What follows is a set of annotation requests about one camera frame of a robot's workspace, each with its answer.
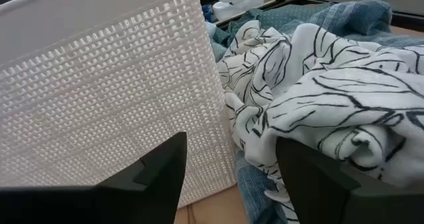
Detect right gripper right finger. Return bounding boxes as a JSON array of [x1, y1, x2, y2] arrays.
[[276, 137, 424, 224]]

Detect teal dotted shirt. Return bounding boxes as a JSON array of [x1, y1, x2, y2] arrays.
[[211, 2, 335, 62]]

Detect blue striped shirt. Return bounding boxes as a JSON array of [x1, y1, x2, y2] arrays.
[[235, 0, 424, 224]]

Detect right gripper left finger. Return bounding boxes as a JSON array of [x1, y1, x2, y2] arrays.
[[0, 132, 188, 224]]

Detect white leaf-print garment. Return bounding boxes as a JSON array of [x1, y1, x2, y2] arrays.
[[217, 19, 424, 224]]

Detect light blue shirt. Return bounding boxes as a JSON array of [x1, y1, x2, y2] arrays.
[[202, 4, 219, 62]]

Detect white plastic laundry basket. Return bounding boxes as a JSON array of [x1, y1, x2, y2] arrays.
[[0, 0, 238, 209]]

